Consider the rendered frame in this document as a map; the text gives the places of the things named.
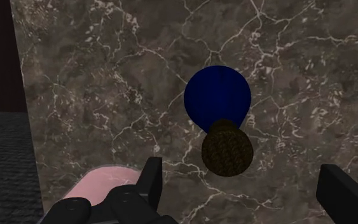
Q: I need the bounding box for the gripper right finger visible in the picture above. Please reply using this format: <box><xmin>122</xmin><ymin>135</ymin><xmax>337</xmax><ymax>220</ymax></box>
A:
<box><xmin>315</xmin><ymin>164</ymin><xmax>358</xmax><ymax>224</ymax></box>

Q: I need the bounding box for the brown textured ball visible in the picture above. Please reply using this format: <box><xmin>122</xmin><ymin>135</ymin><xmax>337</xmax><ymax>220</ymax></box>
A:
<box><xmin>201</xmin><ymin>118</ymin><xmax>254</xmax><ymax>178</ymax></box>

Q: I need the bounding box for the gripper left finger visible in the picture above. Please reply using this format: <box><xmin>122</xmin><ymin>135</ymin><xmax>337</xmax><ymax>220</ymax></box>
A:
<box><xmin>41</xmin><ymin>156</ymin><xmax>179</xmax><ymax>224</ymax></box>

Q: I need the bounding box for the dark blue round bowl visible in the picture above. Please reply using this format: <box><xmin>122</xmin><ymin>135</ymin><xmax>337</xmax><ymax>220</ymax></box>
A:
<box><xmin>183</xmin><ymin>65</ymin><xmax>252</xmax><ymax>134</ymax></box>

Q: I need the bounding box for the pink rounded object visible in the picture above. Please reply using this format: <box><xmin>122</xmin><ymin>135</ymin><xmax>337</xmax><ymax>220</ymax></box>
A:
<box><xmin>61</xmin><ymin>165</ymin><xmax>143</xmax><ymax>207</ymax></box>

